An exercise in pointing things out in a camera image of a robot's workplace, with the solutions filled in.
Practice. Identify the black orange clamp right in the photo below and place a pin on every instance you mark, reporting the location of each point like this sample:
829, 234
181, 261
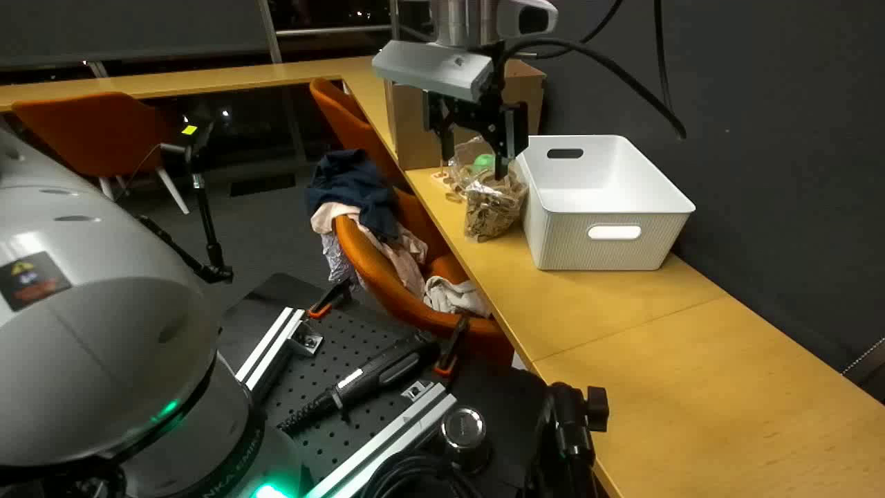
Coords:
450, 349

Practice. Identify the left aluminium rail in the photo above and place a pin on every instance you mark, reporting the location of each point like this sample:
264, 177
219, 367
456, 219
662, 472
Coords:
288, 329

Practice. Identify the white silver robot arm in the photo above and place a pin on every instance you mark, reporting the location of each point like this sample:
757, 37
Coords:
110, 354

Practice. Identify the left orange chair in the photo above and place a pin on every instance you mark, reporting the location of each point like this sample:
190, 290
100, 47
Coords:
107, 137

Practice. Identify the near orange chair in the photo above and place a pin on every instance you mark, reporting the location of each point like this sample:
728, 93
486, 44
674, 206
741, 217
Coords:
486, 337

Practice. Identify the black handheld tool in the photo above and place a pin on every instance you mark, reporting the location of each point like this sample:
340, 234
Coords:
371, 376

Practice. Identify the black tripod stand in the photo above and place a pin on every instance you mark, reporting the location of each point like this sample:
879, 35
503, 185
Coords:
187, 142

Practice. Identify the black orange clamp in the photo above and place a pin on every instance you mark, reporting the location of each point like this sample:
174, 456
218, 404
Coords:
330, 300
450, 349

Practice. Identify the black camera tripod mount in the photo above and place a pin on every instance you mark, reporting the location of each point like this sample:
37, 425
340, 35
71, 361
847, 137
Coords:
564, 443

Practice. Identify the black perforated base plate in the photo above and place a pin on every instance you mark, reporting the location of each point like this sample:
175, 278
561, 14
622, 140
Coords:
352, 332

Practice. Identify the brown cardboard box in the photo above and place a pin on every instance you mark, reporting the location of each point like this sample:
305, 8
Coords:
417, 144

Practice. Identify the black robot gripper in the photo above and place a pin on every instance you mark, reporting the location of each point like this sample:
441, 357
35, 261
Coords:
499, 123

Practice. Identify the white plastic laundry basket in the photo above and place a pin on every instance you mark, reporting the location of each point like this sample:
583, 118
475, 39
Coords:
600, 202

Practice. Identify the black orange clamp left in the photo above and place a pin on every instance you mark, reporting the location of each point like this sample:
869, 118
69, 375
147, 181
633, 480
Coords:
330, 300

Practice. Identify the round metal knob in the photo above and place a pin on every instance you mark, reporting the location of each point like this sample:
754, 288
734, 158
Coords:
463, 429

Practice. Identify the white cloth on seat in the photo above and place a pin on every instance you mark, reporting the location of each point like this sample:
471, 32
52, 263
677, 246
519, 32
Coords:
456, 296

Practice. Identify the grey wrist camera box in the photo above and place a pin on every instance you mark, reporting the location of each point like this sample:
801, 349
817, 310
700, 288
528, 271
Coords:
438, 69

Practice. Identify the dark navy blue garment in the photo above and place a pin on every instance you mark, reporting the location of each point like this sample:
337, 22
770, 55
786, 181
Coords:
352, 177

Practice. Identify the orange chair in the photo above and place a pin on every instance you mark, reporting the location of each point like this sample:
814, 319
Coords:
352, 124
107, 137
486, 337

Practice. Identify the far orange chair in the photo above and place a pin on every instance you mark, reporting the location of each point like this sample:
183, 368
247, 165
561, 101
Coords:
352, 124

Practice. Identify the aluminium rail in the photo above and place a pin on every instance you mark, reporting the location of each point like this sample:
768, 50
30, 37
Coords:
288, 329
431, 402

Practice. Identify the right aluminium rail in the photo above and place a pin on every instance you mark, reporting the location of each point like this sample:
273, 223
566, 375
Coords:
431, 402

